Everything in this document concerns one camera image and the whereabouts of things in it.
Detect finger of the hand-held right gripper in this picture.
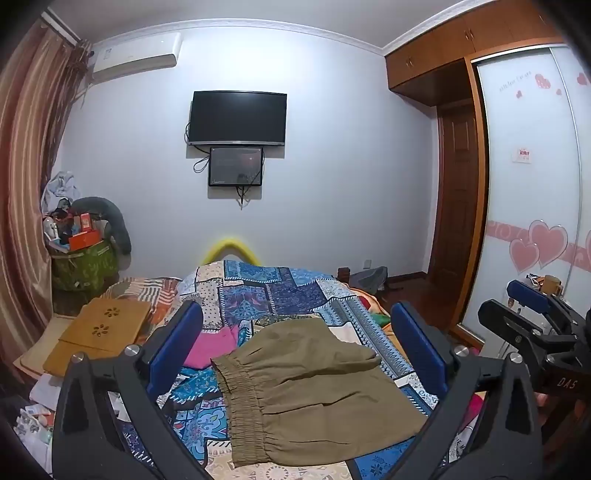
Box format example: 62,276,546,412
477,299,579,357
505,279,578,334

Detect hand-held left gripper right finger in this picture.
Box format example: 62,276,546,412
346,301,548,480

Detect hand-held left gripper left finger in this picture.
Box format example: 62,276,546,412
52,299,213,480

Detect olive green pants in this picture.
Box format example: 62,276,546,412
210,318,428,468

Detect pink cloth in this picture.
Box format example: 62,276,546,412
185,323,241,370

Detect orange striped sheet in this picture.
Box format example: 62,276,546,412
102,277,185,333

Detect wooden lap desk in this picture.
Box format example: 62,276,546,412
43,298,153,377

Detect grey bag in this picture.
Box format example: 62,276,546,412
348,266,389,294

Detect blue patchwork blanket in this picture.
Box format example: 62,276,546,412
113,259,462,480

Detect yellow foam arc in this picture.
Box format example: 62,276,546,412
203,237,262,267

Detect green patterned bag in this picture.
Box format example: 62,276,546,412
51,240,120,291

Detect grey plush pillow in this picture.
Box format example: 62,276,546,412
71,197,132,254

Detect orange box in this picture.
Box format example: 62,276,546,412
68,231,101,251

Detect white crumpled cloth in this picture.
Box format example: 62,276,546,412
41,172,81,210

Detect brown striped curtain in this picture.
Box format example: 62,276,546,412
0,14,93,384

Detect wooden overhead cabinets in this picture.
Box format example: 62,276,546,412
384,0,566,104

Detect white air conditioner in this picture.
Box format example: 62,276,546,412
90,32,183,84

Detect small black wall monitor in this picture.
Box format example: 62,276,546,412
208,146,264,188

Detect black wall television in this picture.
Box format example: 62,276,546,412
187,91,288,147

